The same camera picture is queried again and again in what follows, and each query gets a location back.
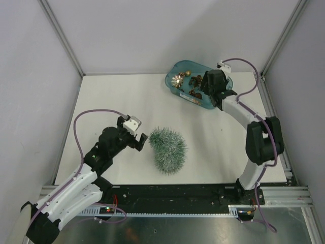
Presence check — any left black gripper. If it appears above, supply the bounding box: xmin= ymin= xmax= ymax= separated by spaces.
xmin=109 ymin=116 xmax=147 ymax=157

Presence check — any small frosted christmas tree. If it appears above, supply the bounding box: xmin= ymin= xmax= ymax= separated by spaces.
xmin=149 ymin=127 xmax=187 ymax=175

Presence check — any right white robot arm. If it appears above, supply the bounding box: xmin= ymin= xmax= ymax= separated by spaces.
xmin=200 ymin=69 xmax=284 ymax=204

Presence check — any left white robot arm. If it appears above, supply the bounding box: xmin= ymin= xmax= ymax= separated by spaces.
xmin=26 ymin=115 xmax=148 ymax=243

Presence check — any brown bauble near label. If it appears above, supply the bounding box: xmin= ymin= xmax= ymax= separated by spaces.
xmin=194 ymin=93 xmax=202 ymax=99

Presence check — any teal plastic bin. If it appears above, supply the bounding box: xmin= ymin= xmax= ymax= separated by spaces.
xmin=165 ymin=60 xmax=237 ymax=109

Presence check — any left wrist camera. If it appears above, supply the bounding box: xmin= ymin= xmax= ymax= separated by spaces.
xmin=122 ymin=116 xmax=142 ymax=137

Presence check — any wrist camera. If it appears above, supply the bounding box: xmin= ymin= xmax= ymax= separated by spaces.
xmin=122 ymin=116 xmax=142 ymax=137
xmin=217 ymin=60 xmax=232 ymax=76

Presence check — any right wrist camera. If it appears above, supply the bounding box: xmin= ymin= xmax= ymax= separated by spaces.
xmin=217 ymin=60 xmax=232 ymax=76

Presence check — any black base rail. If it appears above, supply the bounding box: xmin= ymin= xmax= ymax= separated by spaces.
xmin=99 ymin=184 xmax=265 ymax=214

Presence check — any grey cable duct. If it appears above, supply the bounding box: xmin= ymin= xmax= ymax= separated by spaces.
xmin=77 ymin=205 xmax=254 ymax=219

